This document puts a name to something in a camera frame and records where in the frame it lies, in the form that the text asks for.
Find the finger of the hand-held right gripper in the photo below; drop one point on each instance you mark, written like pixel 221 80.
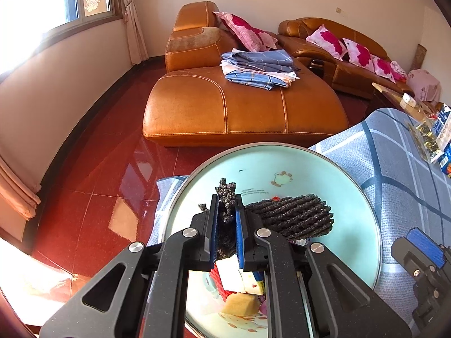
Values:
pixel 424 244

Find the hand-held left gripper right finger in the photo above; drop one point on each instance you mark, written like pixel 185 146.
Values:
pixel 240 232

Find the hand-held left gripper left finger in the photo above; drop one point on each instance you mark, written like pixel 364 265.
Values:
pixel 213 232

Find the torn blue white milk carton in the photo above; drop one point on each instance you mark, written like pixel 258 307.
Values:
pixel 229 274

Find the red foam net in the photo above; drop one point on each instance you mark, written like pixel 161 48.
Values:
pixel 215 281

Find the black mesh scourer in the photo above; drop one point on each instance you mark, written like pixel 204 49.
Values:
pixel 292 214

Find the yellow sponge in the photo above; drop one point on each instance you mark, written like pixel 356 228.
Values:
pixel 239 304

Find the teal cartoon print bin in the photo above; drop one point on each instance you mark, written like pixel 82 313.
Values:
pixel 310 169

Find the blue plaid tablecloth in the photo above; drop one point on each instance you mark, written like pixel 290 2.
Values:
pixel 398 169

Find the open blue drink carton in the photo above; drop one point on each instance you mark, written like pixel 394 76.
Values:
pixel 446 158

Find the clear bag with dark print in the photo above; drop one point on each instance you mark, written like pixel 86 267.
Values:
pixel 426 137

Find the orange leather chaise sofa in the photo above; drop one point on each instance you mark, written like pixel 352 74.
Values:
pixel 229 109

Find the tall white blue box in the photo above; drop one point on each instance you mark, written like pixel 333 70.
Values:
pixel 444 119

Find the white tissue box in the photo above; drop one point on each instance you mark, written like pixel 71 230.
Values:
pixel 407 99

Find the folded blue striped white sheet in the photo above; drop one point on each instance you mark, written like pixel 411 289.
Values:
pixel 260 81

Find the wooden coffee table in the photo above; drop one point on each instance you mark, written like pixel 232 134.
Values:
pixel 391 95

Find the pink cloth cover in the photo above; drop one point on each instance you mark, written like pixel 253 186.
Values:
pixel 424 84

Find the folded blue plaid sheet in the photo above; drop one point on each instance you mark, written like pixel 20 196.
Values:
pixel 260 60

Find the small pink floral pillow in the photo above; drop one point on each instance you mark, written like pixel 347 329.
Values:
pixel 398 71

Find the orange leather long sofa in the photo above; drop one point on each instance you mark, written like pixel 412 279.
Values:
pixel 352 77

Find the tall woven floor lamp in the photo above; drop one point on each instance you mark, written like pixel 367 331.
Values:
pixel 418 58

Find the orange pleated curtain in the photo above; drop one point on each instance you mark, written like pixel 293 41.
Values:
pixel 16 200

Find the beige window curtain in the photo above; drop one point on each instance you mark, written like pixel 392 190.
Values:
pixel 134 17

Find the red paper window decal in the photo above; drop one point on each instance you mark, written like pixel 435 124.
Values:
pixel 91 2

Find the sliding glass window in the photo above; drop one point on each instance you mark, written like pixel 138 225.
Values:
pixel 53 3

